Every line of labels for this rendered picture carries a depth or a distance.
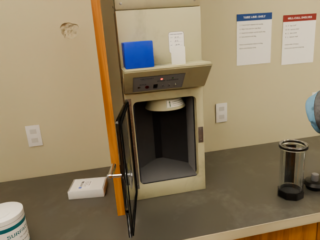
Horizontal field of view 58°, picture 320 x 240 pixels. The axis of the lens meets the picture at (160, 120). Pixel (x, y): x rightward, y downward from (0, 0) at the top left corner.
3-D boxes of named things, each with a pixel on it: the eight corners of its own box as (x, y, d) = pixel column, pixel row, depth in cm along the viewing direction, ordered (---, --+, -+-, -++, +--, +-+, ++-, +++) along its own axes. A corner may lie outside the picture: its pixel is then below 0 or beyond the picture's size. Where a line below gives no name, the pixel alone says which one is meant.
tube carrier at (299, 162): (288, 183, 127) (291, 137, 121) (310, 194, 118) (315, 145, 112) (270, 190, 123) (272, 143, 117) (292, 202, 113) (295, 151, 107)
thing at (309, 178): (297, 184, 128) (298, 170, 126) (315, 181, 130) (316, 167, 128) (312, 195, 119) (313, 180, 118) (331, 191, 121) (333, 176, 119)
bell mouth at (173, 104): (142, 104, 134) (141, 92, 132) (179, 100, 137) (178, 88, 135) (148, 113, 117) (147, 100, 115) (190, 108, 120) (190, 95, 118)
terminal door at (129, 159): (137, 192, 122) (127, 98, 111) (131, 241, 92) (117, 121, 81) (135, 192, 122) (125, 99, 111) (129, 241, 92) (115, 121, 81)
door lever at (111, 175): (126, 167, 99) (126, 160, 98) (124, 180, 90) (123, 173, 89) (111, 168, 99) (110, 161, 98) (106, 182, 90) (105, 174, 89)
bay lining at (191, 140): (134, 161, 146) (126, 92, 136) (183, 154, 151) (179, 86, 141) (140, 183, 123) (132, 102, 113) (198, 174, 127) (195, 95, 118)
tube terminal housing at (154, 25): (128, 175, 148) (111, 16, 127) (189, 165, 154) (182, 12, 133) (134, 200, 124) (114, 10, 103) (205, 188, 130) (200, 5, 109)
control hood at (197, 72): (123, 93, 111) (120, 67, 109) (203, 85, 117) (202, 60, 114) (125, 98, 101) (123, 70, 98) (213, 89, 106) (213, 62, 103)
